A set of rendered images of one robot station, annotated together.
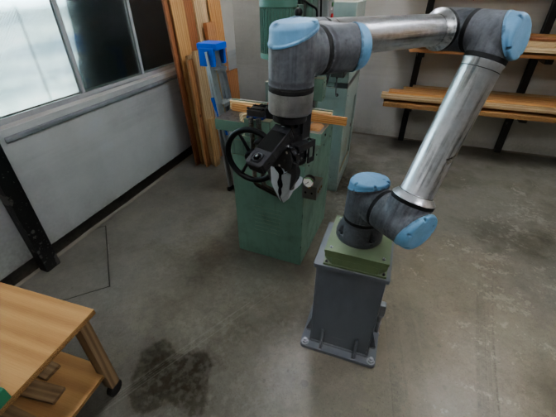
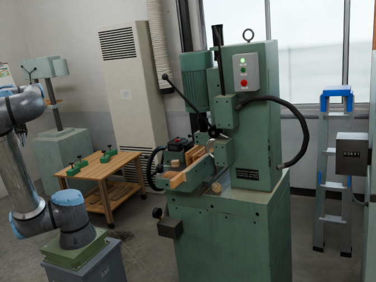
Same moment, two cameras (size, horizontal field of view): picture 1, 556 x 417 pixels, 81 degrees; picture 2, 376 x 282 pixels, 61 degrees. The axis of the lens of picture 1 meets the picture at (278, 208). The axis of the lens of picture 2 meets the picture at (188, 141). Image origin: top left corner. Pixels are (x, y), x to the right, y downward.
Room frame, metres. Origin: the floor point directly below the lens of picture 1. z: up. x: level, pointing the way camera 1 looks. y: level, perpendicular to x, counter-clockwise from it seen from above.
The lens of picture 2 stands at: (1.97, -1.71, 1.57)
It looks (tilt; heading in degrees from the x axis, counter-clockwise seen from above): 17 degrees down; 100
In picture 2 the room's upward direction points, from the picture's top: 7 degrees counter-clockwise
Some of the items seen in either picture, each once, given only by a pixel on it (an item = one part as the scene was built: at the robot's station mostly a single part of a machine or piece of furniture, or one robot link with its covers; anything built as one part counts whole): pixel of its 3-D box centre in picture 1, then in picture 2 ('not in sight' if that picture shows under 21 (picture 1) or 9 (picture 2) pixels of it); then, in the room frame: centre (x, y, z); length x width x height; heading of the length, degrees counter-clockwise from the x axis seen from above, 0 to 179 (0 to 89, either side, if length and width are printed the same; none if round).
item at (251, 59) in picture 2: (326, 7); (245, 72); (2.02, -0.25, 1.40); 0.10 x 0.06 x 0.16; 158
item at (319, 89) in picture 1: (316, 88); (224, 151); (1.89, -0.22, 1.02); 0.09 x 0.07 x 0.12; 68
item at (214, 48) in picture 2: not in sight; (219, 42); (1.91, -0.05, 1.54); 0.08 x 0.08 x 0.17; 68
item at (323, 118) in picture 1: (286, 113); (203, 159); (1.76, -0.05, 0.92); 0.66 x 0.02 x 0.04; 68
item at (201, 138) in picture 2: not in sight; (207, 139); (1.79, -0.01, 1.03); 0.14 x 0.07 x 0.09; 158
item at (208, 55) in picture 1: (225, 122); (334, 172); (2.60, 0.43, 0.58); 0.27 x 0.25 x 1.16; 69
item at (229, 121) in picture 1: (269, 127); (192, 162); (1.68, 0.05, 0.87); 0.61 x 0.30 x 0.06; 68
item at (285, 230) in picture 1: (285, 190); (234, 244); (1.89, -0.05, 0.36); 0.58 x 0.45 x 0.71; 158
